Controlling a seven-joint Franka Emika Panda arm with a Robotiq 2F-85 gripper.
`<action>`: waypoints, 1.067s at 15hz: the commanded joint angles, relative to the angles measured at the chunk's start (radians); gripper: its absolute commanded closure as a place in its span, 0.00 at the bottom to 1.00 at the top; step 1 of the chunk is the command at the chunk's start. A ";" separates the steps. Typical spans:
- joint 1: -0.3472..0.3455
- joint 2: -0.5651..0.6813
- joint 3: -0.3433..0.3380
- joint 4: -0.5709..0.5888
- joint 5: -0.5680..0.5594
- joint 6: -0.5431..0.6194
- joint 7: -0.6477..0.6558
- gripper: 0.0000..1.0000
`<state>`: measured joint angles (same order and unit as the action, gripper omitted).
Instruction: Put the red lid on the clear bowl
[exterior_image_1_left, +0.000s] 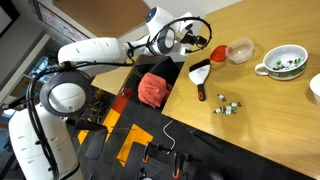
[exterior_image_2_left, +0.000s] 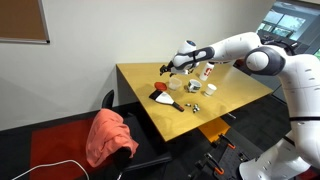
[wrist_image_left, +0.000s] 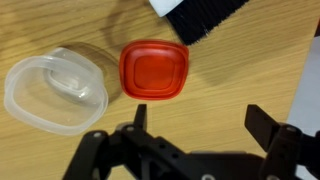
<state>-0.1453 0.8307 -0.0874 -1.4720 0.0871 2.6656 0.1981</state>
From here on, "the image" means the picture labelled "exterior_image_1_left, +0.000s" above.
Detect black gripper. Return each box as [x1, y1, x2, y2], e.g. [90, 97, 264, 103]
[181, 29, 208, 48]

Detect red round plastic lid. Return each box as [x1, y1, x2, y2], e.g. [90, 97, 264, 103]
[210, 44, 229, 63]

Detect clear plastic bowl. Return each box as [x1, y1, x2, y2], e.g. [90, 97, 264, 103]
[225, 37, 255, 65]

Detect black chair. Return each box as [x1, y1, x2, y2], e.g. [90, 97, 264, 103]
[133, 55, 183, 111]

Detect salmon pink cloth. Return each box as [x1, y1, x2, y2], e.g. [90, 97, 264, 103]
[137, 72, 174, 109]

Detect white green soup mug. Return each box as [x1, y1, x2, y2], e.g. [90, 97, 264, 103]
[254, 44, 309, 82]

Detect small wooden side desk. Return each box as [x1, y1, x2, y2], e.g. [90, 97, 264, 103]
[90, 54, 141, 97]

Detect brown cork board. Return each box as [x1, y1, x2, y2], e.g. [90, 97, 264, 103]
[52, 0, 151, 38]

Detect black table leg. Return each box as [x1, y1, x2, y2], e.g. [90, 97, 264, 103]
[173, 119, 225, 154]

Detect black perforated board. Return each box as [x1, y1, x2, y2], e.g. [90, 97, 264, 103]
[137, 143, 204, 180]

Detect dark grey floor plate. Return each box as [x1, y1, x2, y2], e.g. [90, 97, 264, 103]
[74, 118, 109, 161]

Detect white cable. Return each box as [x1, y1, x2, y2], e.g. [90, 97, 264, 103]
[162, 119, 177, 152]

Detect black clamp orange handle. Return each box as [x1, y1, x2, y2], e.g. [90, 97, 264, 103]
[142, 142, 153, 164]
[171, 151, 184, 180]

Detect printed wall poster board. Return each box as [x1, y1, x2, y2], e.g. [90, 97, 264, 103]
[33, 0, 91, 43]

